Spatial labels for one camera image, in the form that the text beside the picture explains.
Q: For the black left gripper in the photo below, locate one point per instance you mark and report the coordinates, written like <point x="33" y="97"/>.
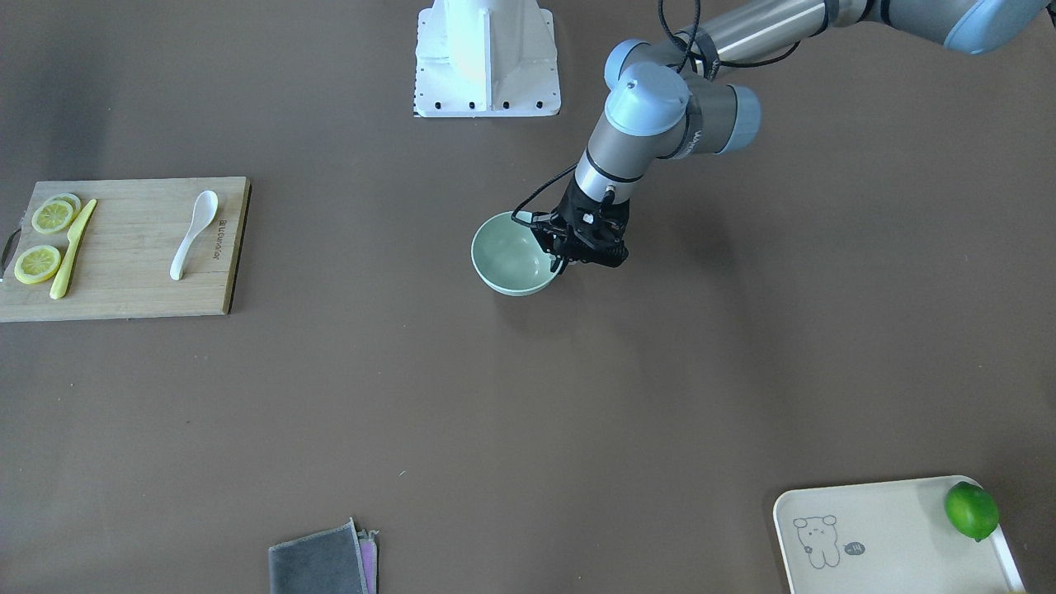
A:
<point x="572" y="204"/>

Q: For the mint green bowl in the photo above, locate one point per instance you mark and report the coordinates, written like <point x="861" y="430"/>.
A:
<point x="509" y="259"/>

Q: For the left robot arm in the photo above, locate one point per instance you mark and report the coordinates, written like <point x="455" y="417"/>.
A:
<point x="665" y="101"/>

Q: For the white ceramic spoon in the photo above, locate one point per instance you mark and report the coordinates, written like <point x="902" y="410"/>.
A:
<point x="203" y="214"/>

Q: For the grey folded cloth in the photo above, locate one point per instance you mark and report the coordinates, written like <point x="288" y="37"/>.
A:
<point x="341" y="560"/>

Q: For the cream rabbit tray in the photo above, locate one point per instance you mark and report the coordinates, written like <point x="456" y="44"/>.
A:
<point x="886" y="537"/>

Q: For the bamboo cutting board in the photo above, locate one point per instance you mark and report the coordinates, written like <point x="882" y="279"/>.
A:
<point x="123" y="261"/>

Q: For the yellow plastic knife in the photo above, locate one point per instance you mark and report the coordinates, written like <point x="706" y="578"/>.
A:
<point x="60" y="284"/>

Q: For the green lime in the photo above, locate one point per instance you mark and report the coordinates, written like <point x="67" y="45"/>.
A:
<point x="971" y="510"/>

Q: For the lemon slice upper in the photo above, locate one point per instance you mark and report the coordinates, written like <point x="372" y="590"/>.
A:
<point x="53" y="216"/>

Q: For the lemon slice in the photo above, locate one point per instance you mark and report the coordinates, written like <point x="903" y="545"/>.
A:
<point x="38" y="264"/>
<point x="53" y="216"/>

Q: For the lemon slice lower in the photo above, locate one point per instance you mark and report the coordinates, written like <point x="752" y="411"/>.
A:
<point x="38" y="264"/>

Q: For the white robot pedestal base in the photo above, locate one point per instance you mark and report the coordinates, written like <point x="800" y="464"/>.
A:
<point x="486" y="59"/>

